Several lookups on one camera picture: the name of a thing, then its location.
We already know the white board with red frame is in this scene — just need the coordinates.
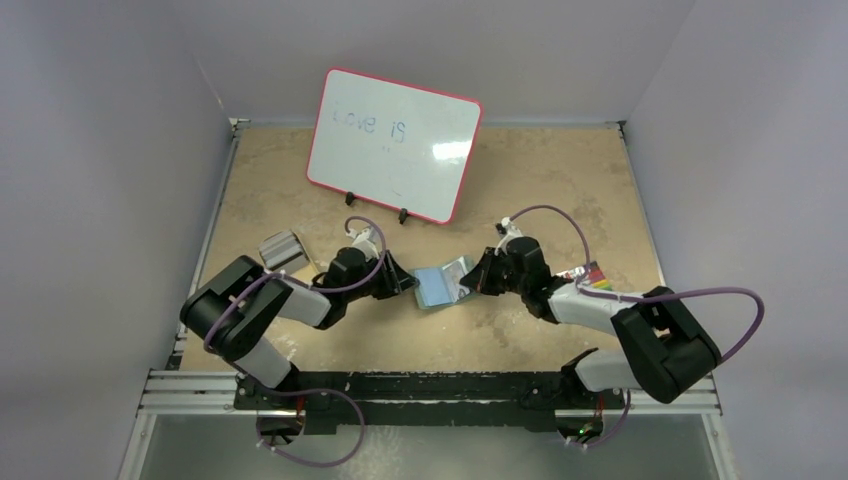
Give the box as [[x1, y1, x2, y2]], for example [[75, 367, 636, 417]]
[[306, 68, 484, 224]]

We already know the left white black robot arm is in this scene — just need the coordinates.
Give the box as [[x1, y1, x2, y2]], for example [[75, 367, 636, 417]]
[[179, 247, 418, 409]]

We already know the white VIP credit card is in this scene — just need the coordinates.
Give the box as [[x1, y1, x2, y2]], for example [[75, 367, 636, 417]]
[[442, 257, 473, 298]]

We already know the gold oval metal tray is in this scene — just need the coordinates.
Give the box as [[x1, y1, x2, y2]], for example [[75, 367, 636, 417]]
[[258, 229, 316, 278]]

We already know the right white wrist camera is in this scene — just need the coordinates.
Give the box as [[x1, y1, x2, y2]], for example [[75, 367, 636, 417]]
[[495, 220, 524, 253]]

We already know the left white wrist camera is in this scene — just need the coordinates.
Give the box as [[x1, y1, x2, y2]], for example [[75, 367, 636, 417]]
[[346, 227, 381, 260]]

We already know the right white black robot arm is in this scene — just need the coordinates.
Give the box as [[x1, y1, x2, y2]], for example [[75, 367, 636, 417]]
[[459, 237, 721, 407]]

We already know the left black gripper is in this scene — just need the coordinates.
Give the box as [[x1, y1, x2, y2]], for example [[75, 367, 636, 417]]
[[343, 251, 418, 304]]

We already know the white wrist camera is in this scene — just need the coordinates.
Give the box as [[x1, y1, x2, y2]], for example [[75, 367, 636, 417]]
[[346, 227, 381, 260], [495, 220, 524, 253]]

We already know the stack of credit cards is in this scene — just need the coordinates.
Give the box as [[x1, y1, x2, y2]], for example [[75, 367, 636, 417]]
[[257, 229, 313, 272]]

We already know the colourful marker pack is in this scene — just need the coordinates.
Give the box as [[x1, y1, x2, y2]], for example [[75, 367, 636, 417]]
[[557, 261, 612, 291]]

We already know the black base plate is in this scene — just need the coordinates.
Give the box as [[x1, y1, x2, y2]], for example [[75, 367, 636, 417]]
[[233, 369, 624, 435]]

